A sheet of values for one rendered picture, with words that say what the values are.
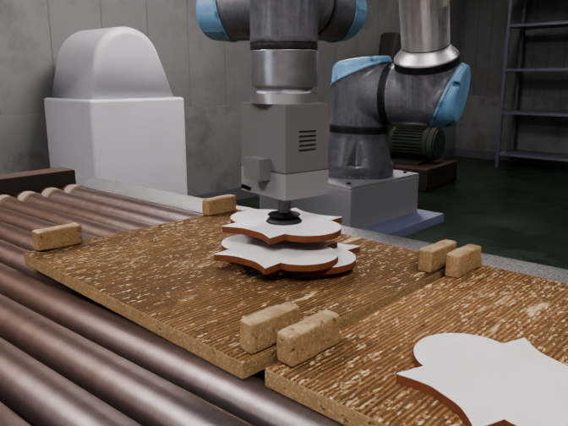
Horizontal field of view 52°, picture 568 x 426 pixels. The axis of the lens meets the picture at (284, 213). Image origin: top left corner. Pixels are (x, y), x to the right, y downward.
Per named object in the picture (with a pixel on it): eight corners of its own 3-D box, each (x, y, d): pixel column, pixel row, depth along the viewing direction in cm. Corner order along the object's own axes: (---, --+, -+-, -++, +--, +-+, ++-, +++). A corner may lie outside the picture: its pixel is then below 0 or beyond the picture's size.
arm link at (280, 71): (278, 48, 59) (233, 51, 65) (278, 94, 60) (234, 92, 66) (331, 50, 63) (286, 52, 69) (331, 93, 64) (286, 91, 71)
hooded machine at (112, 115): (144, 223, 466) (133, 34, 432) (193, 237, 424) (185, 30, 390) (56, 242, 413) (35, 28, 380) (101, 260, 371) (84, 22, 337)
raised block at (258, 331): (287, 327, 50) (287, 297, 50) (303, 333, 49) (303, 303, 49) (236, 349, 46) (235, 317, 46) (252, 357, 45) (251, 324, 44)
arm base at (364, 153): (355, 165, 129) (357, 120, 127) (408, 175, 118) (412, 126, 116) (304, 171, 120) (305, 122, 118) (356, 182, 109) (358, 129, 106)
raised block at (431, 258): (442, 259, 69) (444, 237, 68) (456, 263, 68) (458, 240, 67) (416, 271, 65) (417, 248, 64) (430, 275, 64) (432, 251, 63)
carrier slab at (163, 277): (235, 217, 97) (235, 208, 96) (461, 273, 69) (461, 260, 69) (24, 264, 72) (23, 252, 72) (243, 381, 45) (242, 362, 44)
